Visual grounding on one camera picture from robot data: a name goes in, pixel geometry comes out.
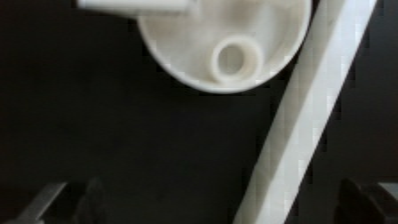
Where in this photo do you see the white stool leg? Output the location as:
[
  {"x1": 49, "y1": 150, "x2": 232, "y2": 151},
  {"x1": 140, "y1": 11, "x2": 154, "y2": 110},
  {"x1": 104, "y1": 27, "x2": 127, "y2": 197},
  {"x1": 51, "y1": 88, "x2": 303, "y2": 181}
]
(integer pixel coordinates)
[{"x1": 76, "y1": 0, "x2": 195, "y2": 14}]

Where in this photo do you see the white U-shaped fence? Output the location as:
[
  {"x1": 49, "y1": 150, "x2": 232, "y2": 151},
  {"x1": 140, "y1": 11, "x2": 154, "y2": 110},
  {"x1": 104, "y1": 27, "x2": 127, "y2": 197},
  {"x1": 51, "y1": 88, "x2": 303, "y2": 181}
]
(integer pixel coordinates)
[{"x1": 232, "y1": 0, "x2": 378, "y2": 224}]

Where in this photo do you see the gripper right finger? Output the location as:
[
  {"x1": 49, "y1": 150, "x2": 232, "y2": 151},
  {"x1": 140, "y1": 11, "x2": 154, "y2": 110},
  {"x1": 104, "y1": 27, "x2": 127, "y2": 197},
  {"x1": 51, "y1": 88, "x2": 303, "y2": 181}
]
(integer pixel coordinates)
[{"x1": 333, "y1": 179, "x2": 398, "y2": 224}]

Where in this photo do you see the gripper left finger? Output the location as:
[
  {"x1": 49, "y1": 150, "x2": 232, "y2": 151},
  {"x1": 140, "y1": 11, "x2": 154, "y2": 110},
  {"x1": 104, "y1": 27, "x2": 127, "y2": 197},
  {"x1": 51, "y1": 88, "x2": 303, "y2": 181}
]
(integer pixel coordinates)
[{"x1": 10, "y1": 176, "x2": 110, "y2": 224}]

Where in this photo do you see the white round stool seat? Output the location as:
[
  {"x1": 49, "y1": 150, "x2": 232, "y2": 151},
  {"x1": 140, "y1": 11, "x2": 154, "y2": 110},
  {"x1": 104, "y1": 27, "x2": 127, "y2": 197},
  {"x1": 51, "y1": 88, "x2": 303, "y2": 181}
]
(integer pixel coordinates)
[{"x1": 138, "y1": 0, "x2": 312, "y2": 94}]

